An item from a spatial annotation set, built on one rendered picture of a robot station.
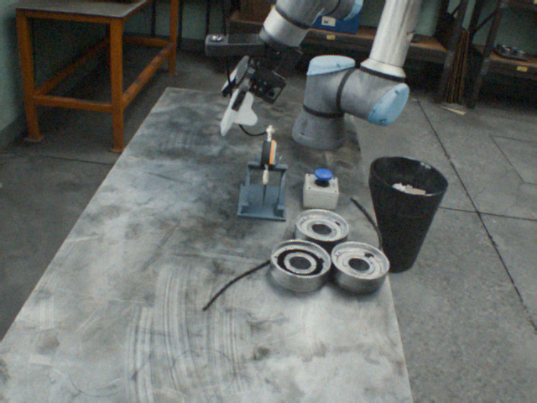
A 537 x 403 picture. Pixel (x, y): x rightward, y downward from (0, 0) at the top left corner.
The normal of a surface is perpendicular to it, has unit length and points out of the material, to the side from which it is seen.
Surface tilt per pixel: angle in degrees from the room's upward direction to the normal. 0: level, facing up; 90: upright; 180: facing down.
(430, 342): 0
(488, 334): 0
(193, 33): 90
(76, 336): 0
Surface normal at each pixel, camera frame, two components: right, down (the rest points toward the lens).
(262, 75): 0.05, 0.66
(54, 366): 0.11, -0.84
